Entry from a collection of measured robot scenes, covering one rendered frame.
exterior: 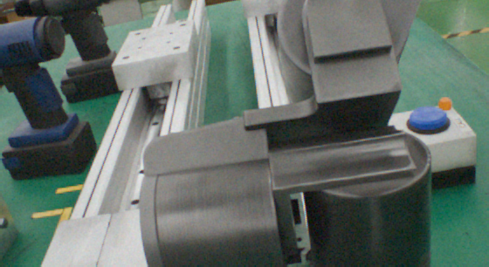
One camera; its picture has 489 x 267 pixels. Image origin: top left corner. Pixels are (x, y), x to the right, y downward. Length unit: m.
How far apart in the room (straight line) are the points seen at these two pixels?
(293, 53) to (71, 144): 0.56
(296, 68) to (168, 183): 0.07
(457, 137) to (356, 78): 0.37
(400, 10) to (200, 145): 0.11
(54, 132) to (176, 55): 0.20
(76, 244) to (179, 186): 0.25
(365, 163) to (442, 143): 0.36
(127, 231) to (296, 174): 0.26
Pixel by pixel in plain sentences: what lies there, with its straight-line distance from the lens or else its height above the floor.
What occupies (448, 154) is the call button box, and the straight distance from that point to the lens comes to 0.59.
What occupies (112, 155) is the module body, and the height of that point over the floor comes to 0.86.
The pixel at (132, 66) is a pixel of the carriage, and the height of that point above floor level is 0.90.
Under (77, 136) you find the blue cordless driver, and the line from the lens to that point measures 0.78.
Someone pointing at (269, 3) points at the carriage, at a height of 0.89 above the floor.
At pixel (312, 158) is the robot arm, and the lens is 0.23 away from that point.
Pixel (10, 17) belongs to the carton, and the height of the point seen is 0.42.
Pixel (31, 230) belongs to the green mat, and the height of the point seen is 0.78.
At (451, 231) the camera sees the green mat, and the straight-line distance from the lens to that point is 0.56.
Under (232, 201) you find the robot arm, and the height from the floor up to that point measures 1.01.
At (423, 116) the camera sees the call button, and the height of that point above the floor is 0.85.
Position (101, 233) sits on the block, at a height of 0.87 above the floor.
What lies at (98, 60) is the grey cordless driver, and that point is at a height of 0.85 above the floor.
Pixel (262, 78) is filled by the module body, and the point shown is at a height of 0.86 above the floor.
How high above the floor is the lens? 1.13
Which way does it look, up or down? 27 degrees down
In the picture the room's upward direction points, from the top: 12 degrees counter-clockwise
